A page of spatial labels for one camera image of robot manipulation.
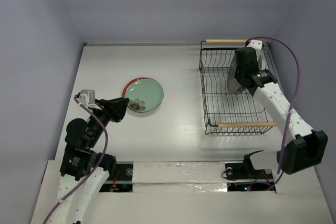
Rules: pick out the grey brown deer plate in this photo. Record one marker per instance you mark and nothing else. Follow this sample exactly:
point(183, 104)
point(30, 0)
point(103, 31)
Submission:
point(233, 85)

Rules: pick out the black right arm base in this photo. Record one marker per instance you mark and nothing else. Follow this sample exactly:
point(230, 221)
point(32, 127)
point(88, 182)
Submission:
point(245, 170)

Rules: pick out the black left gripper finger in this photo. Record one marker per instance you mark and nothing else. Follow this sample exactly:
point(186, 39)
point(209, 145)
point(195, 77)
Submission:
point(119, 112)
point(119, 103)

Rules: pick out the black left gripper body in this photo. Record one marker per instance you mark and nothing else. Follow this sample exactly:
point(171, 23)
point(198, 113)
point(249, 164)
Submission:
point(108, 112)

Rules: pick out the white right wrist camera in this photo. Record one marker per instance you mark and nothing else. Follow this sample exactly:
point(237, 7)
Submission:
point(256, 44)

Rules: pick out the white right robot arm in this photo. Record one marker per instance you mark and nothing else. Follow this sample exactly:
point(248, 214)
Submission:
point(304, 147)

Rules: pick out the light green flower plate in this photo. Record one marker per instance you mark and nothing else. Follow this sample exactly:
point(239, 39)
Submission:
point(145, 95)

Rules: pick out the blue white floral plate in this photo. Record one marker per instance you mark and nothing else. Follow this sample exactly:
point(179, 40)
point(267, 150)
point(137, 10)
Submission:
point(259, 61)

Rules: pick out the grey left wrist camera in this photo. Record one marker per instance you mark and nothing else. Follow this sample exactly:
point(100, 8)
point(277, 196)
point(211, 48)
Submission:
point(87, 97)

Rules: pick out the red blue floral plate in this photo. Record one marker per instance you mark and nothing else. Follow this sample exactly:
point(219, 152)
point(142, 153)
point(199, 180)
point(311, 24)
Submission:
point(130, 83)

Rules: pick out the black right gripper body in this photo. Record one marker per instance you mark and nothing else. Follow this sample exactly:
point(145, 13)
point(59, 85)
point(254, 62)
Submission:
point(243, 57)

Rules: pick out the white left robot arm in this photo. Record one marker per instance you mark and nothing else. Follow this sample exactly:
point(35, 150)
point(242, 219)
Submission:
point(83, 171)

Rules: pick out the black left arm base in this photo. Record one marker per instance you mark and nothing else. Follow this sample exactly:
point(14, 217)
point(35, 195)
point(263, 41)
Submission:
point(121, 181)

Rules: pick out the black wire dish rack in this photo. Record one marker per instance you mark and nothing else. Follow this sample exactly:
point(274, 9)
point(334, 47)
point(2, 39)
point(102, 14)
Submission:
point(227, 114)

